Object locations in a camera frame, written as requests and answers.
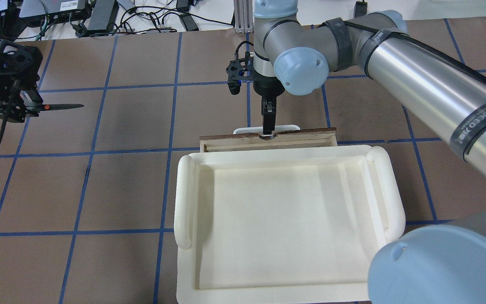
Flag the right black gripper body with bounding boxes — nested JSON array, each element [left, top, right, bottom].
[[253, 78, 286, 98]]

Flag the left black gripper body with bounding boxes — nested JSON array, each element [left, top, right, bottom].
[[0, 40, 43, 94]]

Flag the orange grey handled scissors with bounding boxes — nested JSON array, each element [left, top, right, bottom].
[[26, 104, 84, 116]]

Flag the wooden drawer with white handle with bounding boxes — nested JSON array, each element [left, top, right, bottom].
[[199, 125, 338, 153]]

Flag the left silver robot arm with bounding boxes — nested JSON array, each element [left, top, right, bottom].
[[0, 40, 51, 123]]

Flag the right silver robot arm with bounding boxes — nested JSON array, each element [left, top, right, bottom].
[[254, 0, 486, 304]]

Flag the white plastic tray bin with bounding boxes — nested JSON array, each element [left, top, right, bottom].
[[174, 146, 405, 304]]

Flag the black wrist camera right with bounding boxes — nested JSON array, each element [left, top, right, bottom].
[[226, 52, 254, 95]]

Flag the aluminium frame post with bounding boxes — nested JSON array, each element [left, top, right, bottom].
[[233, 0, 254, 33]]

